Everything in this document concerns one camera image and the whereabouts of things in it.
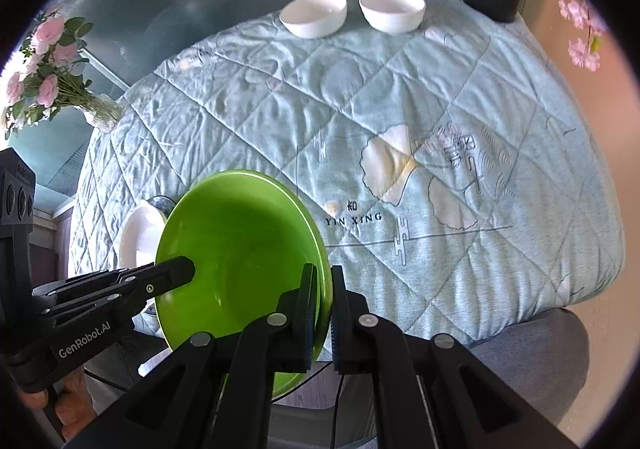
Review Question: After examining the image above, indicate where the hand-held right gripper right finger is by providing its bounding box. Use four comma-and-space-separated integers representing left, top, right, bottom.
330, 265, 581, 449

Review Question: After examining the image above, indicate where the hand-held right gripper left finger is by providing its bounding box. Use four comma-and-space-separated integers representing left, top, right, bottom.
65, 263, 321, 449

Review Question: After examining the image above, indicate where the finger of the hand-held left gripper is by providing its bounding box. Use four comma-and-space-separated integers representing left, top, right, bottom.
32, 256, 197, 325

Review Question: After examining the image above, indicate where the large white deep plate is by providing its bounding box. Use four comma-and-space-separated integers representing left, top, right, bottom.
119, 199, 167, 271

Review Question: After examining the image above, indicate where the blue patterned plate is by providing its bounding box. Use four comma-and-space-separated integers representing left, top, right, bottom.
142, 196, 176, 330

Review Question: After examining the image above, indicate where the green plastic bowl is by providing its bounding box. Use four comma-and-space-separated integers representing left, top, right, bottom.
155, 170, 332, 400

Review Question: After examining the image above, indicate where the wide white bowl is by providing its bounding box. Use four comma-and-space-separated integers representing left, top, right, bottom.
279, 0, 348, 39

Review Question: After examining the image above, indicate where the small white bowl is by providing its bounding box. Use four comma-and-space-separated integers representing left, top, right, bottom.
359, 0, 427, 35

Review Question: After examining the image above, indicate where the person's left hand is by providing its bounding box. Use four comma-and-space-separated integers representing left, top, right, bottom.
17, 368, 99, 442

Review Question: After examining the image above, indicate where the glass vase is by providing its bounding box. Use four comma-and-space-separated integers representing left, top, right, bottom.
82, 94, 126, 132

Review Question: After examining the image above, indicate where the person's right leg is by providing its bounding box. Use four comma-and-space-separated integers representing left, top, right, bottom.
470, 306, 593, 435

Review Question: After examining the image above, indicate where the light blue quilted blanket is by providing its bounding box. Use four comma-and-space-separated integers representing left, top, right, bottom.
67, 0, 626, 350

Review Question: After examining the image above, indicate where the pink rose bouquet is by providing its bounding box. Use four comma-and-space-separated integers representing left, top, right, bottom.
2, 14, 96, 140

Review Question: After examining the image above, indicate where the pink cherry blossom branch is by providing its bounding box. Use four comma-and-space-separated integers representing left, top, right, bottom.
470, 0, 608, 72

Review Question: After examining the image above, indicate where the black cable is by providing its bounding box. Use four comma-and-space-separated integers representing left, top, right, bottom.
270, 360, 347, 449

